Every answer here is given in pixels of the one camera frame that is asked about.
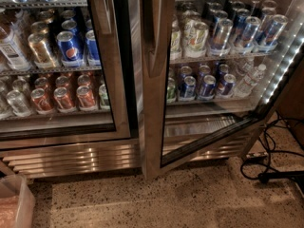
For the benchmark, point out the green soda can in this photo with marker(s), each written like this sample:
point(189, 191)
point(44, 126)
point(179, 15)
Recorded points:
point(171, 90)

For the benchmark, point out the clear labelled bottle left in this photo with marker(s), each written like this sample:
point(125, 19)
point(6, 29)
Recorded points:
point(13, 49)

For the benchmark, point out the red soda can right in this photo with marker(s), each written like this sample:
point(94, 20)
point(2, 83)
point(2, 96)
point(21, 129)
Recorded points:
point(86, 98)

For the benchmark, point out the red soda can left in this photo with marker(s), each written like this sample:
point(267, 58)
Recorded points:
point(42, 102)

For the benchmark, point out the gold soda can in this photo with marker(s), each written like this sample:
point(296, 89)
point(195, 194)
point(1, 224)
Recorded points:
point(44, 56)

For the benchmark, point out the stainless fridge bottom grille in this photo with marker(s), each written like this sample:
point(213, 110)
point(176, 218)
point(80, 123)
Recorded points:
point(79, 159)

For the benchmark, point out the blue Pepsi can lower left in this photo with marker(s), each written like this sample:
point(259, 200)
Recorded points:
point(187, 89)

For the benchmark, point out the silver can lower left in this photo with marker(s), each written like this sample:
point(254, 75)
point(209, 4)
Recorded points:
point(19, 103)

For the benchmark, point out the blue Pepsi can lower middle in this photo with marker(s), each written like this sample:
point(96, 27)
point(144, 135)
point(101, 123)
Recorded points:
point(207, 87)

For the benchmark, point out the glass fridge door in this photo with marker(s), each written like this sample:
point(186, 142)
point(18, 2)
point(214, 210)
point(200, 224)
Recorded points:
point(50, 17)
point(278, 45)

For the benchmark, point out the blue pepsi can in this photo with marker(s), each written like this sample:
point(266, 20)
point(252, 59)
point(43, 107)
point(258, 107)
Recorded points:
point(226, 85)
point(207, 87)
point(187, 89)
point(71, 48)

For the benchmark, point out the blue Pepsi can edge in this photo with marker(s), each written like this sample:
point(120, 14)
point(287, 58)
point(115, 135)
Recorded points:
point(91, 44)

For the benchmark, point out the red soda can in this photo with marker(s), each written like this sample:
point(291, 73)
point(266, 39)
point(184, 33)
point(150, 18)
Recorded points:
point(64, 100)
point(42, 102)
point(86, 98)

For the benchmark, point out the blue Pepsi can lower right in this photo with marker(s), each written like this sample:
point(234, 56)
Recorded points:
point(226, 85)

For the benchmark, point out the silver blue energy can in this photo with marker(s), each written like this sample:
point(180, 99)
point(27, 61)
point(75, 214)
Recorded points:
point(218, 43)

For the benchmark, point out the Mountain Dew can right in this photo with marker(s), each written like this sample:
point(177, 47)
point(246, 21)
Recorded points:
point(196, 40)

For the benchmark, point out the clear water bottle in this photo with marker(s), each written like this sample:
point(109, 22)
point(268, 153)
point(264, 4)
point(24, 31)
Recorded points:
point(249, 81)

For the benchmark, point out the blue Pepsi can front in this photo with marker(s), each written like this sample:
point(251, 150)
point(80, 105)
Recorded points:
point(71, 48)

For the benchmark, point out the red soda can middle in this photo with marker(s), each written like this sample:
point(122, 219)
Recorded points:
point(64, 100)

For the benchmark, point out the clear plastic storage bin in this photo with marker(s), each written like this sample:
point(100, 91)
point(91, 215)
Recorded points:
point(16, 202)

